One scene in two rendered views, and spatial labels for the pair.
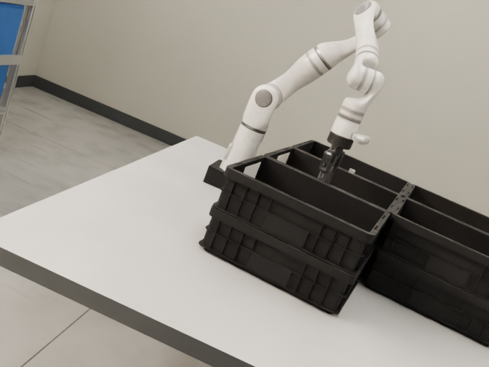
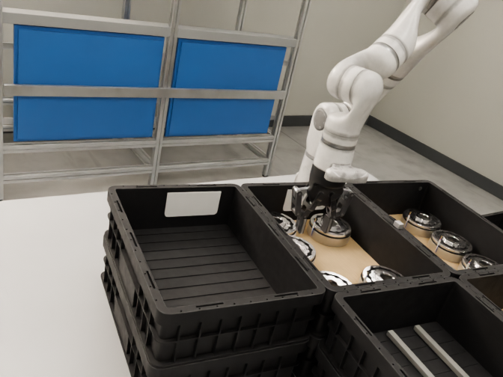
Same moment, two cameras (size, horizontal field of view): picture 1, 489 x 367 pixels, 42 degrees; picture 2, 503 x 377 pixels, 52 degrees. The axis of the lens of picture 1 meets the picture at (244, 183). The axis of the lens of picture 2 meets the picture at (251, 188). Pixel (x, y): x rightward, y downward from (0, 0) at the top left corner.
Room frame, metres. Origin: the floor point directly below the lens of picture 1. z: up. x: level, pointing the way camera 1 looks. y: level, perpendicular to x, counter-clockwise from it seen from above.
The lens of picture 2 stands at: (1.06, -0.79, 1.44)
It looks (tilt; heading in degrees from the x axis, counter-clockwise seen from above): 26 degrees down; 44
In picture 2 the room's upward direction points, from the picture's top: 13 degrees clockwise
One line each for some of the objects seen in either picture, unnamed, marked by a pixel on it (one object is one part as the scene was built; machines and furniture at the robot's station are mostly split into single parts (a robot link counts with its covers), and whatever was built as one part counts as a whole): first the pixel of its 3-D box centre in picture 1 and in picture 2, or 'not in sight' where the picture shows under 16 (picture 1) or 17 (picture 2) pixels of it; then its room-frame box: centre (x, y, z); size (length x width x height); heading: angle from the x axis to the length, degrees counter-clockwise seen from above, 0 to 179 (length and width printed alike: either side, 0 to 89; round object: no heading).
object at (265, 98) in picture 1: (261, 108); (328, 132); (2.17, 0.04, 1.00); 0.09 x 0.09 x 0.17; 80
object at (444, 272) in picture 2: (334, 179); (336, 230); (1.91, -0.25, 0.92); 0.40 x 0.30 x 0.02; 75
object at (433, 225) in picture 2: not in sight; (422, 218); (2.30, -0.25, 0.86); 0.10 x 0.10 x 0.01
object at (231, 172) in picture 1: (310, 194); (206, 239); (1.62, -0.17, 0.92); 0.40 x 0.30 x 0.02; 75
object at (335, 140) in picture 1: (337, 147); (325, 184); (1.87, -0.22, 1.02); 0.08 x 0.08 x 0.09
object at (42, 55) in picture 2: not in sight; (91, 87); (2.23, 1.58, 0.60); 0.72 x 0.03 x 0.56; 172
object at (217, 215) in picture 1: (288, 247); (194, 305); (1.62, -0.17, 0.76); 0.40 x 0.30 x 0.12; 75
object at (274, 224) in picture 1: (303, 212); (202, 262); (1.62, -0.17, 0.87); 0.40 x 0.30 x 0.11; 75
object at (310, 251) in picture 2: not in sight; (293, 248); (1.84, -0.20, 0.86); 0.10 x 0.10 x 0.01
